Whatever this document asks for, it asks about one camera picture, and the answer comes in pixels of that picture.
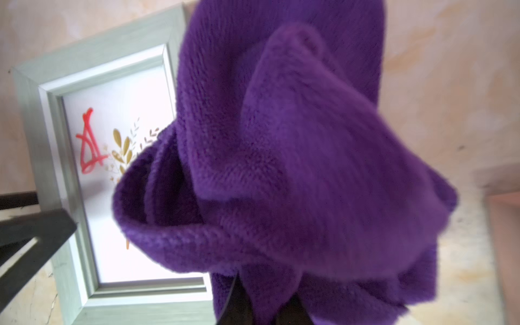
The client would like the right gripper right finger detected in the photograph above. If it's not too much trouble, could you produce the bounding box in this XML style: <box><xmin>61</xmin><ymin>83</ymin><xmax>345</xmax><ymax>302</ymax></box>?
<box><xmin>275</xmin><ymin>295</ymin><xmax>314</xmax><ymax>325</ymax></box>

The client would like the purple microfiber cloth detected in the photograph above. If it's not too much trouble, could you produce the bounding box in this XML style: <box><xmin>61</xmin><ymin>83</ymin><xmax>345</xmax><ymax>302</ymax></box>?
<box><xmin>112</xmin><ymin>1</ymin><xmax>458</xmax><ymax>324</ymax></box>

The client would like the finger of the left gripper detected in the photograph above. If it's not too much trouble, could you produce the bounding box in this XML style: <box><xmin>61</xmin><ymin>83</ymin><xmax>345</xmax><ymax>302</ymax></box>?
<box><xmin>0</xmin><ymin>192</ymin><xmax>39</xmax><ymax>211</ymax></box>
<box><xmin>1</xmin><ymin>209</ymin><xmax>77</xmax><ymax>310</ymax></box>

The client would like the green frame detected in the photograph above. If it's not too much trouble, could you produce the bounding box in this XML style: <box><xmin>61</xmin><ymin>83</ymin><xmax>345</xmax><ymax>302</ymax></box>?
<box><xmin>14</xmin><ymin>4</ymin><xmax>215</xmax><ymax>324</ymax></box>

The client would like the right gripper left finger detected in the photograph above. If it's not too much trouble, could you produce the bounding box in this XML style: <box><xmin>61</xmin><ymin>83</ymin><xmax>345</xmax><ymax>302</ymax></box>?
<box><xmin>216</xmin><ymin>275</ymin><xmax>254</xmax><ymax>325</ymax></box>

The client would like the pink picture frame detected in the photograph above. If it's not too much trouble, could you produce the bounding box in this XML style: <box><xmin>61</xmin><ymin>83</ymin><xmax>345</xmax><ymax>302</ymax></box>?
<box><xmin>487</xmin><ymin>192</ymin><xmax>519</xmax><ymax>324</ymax></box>

